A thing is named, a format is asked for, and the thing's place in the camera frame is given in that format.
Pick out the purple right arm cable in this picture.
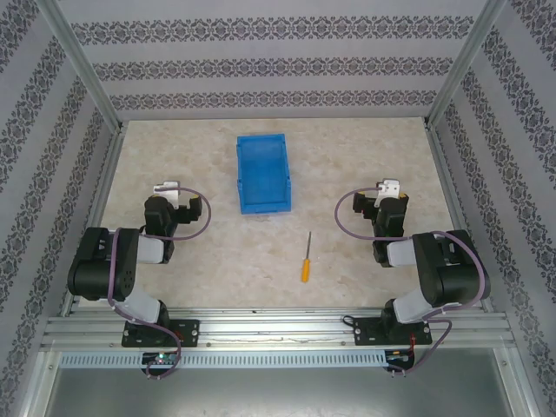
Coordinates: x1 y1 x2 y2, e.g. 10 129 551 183
334 185 487 377

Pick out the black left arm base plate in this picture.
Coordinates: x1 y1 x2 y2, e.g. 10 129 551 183
121 318 202 349

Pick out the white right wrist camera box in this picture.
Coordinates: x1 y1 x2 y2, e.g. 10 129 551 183
374 177 401 207

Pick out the aluminium mounting rail beam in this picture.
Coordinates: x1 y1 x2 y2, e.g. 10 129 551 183
40 305 517 351

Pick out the grey metal shelf sheet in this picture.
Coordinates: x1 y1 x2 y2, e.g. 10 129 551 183
41 350 527 417

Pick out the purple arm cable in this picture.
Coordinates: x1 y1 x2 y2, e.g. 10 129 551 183
105 185 213 381
334 185 487 377

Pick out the white slotted cable duct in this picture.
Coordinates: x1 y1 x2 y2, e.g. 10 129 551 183
57 350 388 368

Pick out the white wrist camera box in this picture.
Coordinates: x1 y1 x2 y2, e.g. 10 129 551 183
152 179 182 202
374 177 401 207

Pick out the small circuit board green light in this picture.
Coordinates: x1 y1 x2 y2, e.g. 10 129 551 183
142 352 178 366

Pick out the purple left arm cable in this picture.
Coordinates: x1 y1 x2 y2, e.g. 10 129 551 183
105 185 213 381

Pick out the aluminium table side rail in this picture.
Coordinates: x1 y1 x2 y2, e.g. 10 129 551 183
59 124 128 314
424 124 495 312

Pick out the blue plastic bin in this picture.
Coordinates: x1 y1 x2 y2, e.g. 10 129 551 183
235 133 293 216

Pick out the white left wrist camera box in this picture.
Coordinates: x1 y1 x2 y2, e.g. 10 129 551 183
152 179 182 202

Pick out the aluminium frame post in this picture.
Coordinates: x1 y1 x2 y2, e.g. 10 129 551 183
424 0 510 130
40 0 126 132

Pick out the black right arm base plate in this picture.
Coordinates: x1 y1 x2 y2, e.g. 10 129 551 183
352 318 434 348

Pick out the orange handled screwdriver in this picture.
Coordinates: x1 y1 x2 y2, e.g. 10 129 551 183
301 231 314 284

